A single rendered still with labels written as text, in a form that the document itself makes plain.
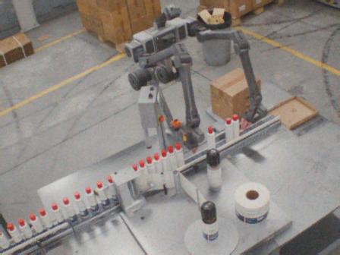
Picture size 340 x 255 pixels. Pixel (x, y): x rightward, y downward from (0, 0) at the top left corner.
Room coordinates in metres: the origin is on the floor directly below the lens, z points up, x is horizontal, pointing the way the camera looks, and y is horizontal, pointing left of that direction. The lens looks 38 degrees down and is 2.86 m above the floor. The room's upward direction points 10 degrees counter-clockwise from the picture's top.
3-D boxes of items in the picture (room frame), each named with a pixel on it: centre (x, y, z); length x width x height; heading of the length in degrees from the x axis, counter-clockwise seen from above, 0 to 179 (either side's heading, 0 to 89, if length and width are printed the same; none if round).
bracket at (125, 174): (1.77, 0.29, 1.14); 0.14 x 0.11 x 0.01; 114
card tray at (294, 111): (2.44, -0.97, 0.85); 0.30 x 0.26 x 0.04; 114
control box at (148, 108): (2.07, 0.08, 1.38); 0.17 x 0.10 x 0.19; 169
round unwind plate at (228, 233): (1.42, -0.14, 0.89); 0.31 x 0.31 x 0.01
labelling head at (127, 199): (1.78, 0.29, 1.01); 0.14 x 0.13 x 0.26; 114
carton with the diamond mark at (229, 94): (2.57, -0.55, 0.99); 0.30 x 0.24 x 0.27; 121
